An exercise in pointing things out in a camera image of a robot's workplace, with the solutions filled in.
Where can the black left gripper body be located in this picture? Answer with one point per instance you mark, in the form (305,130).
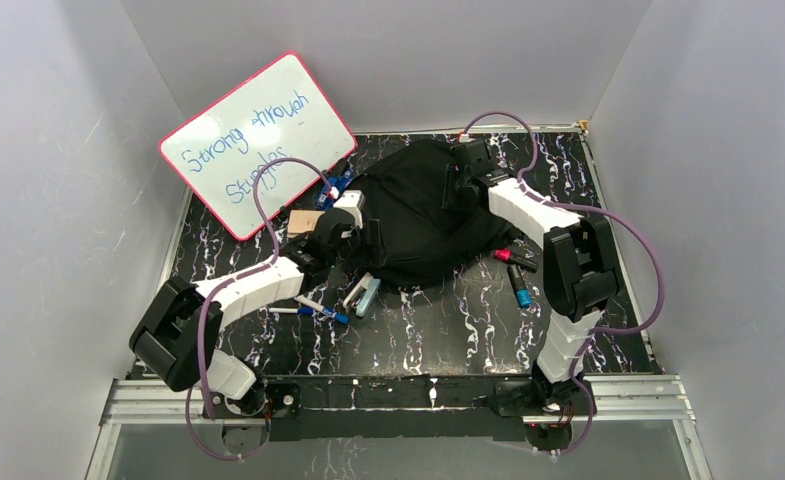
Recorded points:
(371,234)

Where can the pink capped black highlighter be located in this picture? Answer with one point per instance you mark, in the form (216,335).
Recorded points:
(511,258)

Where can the black student backpack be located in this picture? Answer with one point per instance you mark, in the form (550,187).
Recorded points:
(424,243)

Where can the blue stapler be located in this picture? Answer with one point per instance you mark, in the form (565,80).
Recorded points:
(338,181)

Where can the white blue whiteboard marker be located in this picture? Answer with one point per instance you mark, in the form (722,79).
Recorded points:
(319,308)

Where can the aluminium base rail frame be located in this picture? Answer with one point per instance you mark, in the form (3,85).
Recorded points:
(403,427)

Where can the small wooden block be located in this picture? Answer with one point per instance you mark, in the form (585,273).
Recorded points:
(302,221)

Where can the blue capped black highlighter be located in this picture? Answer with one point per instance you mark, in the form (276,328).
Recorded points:
(519,287)

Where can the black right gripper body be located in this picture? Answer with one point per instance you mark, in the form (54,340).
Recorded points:
(454,195)

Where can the pink framed whiteboard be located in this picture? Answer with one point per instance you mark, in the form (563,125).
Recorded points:
(260,146)

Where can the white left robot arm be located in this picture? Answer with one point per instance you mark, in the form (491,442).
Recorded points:
(176,336)

